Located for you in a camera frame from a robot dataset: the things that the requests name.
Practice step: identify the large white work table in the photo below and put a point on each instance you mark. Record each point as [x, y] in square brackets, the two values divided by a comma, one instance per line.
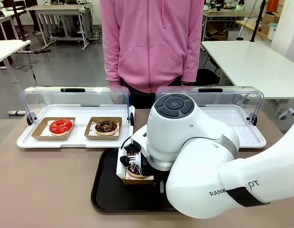
[251, 64]

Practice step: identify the clear hinged display lid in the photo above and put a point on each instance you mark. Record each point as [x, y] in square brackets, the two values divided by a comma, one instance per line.
[232, 97]
[75, 97]

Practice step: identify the person's left forearm pink sleeve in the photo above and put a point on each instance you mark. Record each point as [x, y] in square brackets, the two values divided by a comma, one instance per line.
[189, 61]

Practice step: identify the red glazed donut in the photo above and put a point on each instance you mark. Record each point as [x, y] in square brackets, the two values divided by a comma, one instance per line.
[61, 127]

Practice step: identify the black pole with base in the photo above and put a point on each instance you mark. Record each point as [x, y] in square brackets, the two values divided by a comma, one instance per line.
[18, 19]

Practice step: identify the purple chocolate drizzled donut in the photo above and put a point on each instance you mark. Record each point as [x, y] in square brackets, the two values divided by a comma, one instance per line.
[135, 171]

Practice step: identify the white table floor foot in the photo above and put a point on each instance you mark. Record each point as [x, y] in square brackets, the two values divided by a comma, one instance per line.
[16, 112]

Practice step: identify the white table with leg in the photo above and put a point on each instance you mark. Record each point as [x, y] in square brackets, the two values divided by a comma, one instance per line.
[9, 48]

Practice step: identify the person's right hand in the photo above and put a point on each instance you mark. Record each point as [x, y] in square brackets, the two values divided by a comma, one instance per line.
[114, 84]

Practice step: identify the black plastic serving tray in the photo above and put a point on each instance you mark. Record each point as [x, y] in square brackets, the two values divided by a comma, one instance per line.
[106, 190]

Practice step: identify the background person dark clothes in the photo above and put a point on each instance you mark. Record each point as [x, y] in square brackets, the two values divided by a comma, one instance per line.
[35, 16]

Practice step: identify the brown cardboard donut box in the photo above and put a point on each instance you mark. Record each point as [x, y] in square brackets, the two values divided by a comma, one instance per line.
[37, 135]
[137, 181]
[90, 137]

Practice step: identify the grey table caster foot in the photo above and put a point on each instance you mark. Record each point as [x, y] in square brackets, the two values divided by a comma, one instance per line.
[287, 114]

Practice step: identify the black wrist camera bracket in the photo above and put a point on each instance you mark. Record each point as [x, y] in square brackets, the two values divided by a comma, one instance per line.
[130, 158]

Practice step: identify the person's left hand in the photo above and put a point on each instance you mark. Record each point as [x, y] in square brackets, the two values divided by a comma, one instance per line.
[187, 84]

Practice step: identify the white printed paper liner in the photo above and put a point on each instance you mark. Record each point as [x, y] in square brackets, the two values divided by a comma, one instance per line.
[45, 132]
[149, 177]
[91, 131]

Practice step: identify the person's right forearm pink sleeve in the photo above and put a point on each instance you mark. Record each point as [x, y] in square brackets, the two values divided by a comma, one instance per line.
[112, 61]

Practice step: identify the grey standing desk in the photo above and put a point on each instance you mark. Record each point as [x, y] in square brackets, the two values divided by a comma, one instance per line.
[56, 10]

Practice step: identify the person in pink hoodie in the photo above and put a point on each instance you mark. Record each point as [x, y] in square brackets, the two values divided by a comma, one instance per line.
[150, 47]

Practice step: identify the black vertical pole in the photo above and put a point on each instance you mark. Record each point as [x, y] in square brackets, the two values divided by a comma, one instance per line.
[257, 19]

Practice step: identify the black power strip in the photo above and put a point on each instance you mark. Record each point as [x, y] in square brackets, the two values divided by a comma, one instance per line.
[42, 50]

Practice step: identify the grey desk with equipment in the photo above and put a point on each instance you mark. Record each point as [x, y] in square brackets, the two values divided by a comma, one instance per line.
[223, 14]

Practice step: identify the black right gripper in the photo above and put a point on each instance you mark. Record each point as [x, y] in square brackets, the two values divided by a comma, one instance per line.
[144, 162]

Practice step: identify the wooden workbench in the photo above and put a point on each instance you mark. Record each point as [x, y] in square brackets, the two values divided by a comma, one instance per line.
[254, 27]

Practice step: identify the chocolate glazed donut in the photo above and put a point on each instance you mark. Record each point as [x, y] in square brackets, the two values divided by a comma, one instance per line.
[106, 127]

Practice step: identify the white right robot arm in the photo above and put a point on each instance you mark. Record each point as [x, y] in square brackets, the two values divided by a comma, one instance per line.
[208, 154]

